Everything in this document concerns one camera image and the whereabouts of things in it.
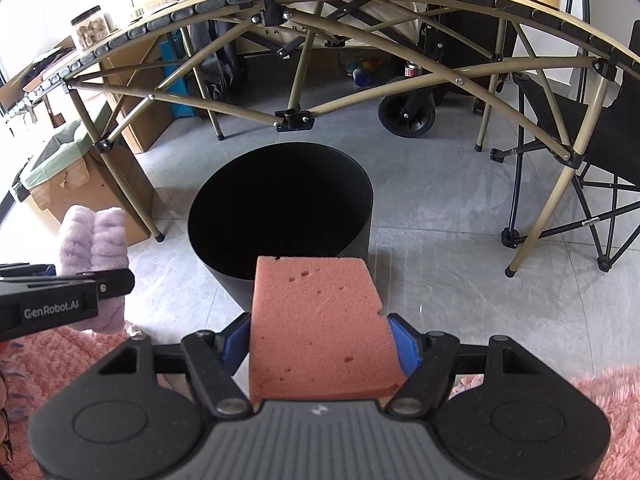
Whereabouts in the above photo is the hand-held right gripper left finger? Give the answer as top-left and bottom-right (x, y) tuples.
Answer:
(97, 312), (252, 420)

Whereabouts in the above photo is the black round bin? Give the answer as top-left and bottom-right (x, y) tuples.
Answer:
(187, 142), (375, 311)

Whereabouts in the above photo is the small beige box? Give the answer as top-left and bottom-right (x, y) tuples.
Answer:
(131, 0), (177, 16)

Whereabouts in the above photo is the clear snack jar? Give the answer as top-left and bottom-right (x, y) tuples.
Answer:
(70, 6), (111, 51)

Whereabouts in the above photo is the blue board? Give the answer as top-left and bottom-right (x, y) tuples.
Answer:
(160, 35), (201, 118)

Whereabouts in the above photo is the black wagon wheel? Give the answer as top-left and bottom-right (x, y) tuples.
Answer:
(377, 77), (436, 138)

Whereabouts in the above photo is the open cardboard box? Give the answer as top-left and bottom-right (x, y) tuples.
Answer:
(0, 35), (81, 111)

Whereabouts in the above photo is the black folding chair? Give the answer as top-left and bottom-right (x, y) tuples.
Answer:
(490, 72), (640, 273)

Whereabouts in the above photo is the purple fuzzy cloth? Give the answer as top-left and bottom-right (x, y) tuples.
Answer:
(54, 206), (130, 333)

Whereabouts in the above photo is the brown cardboard box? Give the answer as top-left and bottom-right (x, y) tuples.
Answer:
(107, 35), (173, 153)

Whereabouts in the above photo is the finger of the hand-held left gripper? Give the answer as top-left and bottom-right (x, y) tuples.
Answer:
(75, 268), (136, 304)
(0, 263), (57, 280)

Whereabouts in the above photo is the cardboard box with green liner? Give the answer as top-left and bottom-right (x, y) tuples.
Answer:
(20, 110), (151, 246)

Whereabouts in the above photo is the pink shaggy rug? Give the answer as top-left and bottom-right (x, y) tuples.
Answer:
(0, 320), (640, 480)

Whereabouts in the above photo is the pink sponge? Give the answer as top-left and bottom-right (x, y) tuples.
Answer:
(248, 256), (407, 406)

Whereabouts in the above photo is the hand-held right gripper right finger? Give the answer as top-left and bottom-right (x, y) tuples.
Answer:
(386, 313), (544, 419)

